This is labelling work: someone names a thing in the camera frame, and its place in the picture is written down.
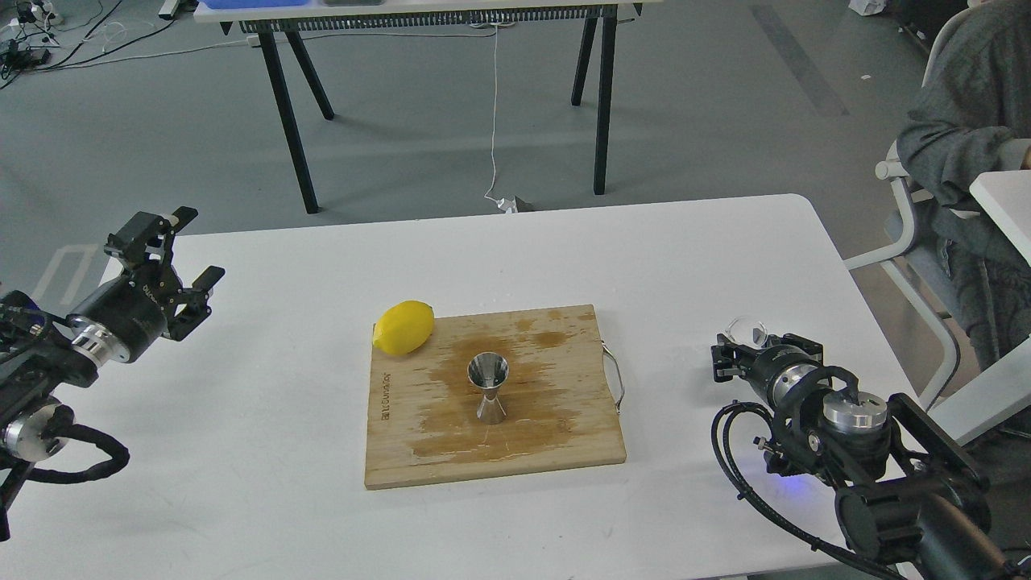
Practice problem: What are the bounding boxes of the white side desk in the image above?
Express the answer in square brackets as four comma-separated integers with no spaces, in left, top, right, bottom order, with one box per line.
[926,169,1031,452]

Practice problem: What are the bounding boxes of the small clear glass cup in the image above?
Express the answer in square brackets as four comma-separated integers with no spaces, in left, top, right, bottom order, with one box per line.
[725,315,768,349]

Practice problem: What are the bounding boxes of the white hanging cable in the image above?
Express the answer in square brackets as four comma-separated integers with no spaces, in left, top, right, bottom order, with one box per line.
[483,24,532,215]

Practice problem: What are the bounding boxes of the bamboo cutting board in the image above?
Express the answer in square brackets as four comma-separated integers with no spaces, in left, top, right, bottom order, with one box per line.
[364,304,627,491]

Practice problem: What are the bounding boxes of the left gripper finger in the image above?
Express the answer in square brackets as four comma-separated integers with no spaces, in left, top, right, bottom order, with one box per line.
[165,267,226,342]
[104,206,198,262]

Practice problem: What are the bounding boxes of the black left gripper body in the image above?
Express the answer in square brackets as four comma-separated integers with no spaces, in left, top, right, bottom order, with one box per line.
[66,260,185,363]

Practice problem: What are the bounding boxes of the seated person grey jacket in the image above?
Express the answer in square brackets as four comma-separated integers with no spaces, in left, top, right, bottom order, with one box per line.
[896,0,1031,371]

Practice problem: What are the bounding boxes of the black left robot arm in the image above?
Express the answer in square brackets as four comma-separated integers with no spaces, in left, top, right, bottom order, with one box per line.
[1,206,225,512]

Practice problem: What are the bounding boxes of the steel jigger measuring cup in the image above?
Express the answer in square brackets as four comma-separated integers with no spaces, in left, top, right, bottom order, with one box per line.
[467,352,509,425]

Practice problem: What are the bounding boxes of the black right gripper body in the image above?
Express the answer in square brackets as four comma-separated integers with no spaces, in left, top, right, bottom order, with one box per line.
[737,342,824,408]

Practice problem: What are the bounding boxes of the yellow lemon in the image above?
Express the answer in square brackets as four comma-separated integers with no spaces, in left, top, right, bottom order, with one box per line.
[372,300,435,356]

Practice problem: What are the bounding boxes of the background table black legs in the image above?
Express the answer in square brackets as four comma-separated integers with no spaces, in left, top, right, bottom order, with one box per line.
[193,1,623,214]

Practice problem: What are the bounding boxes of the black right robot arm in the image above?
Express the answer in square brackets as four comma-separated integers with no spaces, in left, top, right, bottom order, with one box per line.
[710,333,1029,579]

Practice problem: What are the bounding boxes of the blue plastic tray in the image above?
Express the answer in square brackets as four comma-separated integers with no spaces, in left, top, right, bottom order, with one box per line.
[201,0,307,10]

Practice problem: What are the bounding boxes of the white office chair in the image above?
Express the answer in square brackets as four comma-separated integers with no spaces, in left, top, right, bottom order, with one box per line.
[843,4,1000,412]

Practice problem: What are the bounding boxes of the floor cables and adapters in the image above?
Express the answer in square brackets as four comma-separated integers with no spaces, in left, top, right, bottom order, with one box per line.
[0,0,242,81]

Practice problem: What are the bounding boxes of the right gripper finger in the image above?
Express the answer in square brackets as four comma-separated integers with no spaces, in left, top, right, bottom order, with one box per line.
[762,333,824,359]
[710,341,754,383]

